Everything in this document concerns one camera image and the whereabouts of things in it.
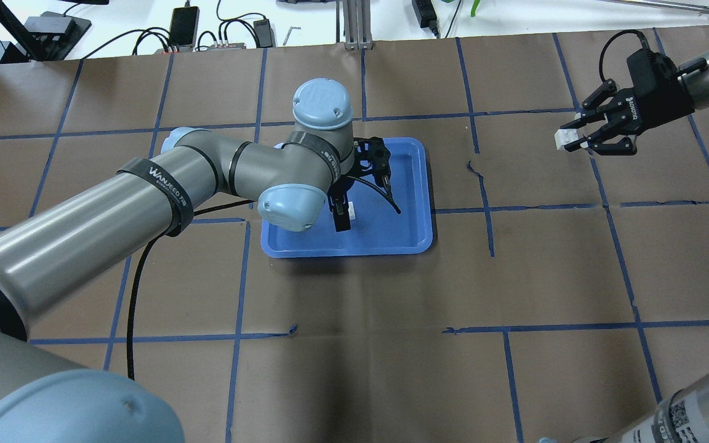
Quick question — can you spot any usb hub with cables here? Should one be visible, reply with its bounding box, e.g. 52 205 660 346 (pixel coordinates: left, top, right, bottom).
154 42 248 54

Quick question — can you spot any green handled reach grabber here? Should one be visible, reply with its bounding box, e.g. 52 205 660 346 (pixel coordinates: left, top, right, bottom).
604 1 709 15

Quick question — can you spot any blue plastic tray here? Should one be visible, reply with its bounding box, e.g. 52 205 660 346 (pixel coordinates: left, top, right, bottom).
260 137 433 258

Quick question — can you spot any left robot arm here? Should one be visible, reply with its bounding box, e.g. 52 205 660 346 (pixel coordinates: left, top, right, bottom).
0 78 358 442

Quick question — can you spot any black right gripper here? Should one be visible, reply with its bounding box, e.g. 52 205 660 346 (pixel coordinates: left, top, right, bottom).
575 49 695 156

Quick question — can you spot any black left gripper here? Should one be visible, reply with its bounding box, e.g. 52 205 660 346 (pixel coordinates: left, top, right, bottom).
330 137 392 233

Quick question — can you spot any black power adapter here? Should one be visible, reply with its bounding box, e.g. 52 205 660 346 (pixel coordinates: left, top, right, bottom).
411 0 438 30

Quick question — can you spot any black smartphone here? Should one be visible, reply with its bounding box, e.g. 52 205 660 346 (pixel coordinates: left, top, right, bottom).
169 6 200 49

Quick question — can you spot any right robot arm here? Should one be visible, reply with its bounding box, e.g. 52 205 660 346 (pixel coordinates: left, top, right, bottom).
555 28 709 442

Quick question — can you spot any aluminium frame post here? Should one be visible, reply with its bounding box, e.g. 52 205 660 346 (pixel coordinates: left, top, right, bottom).
335 1 374 50

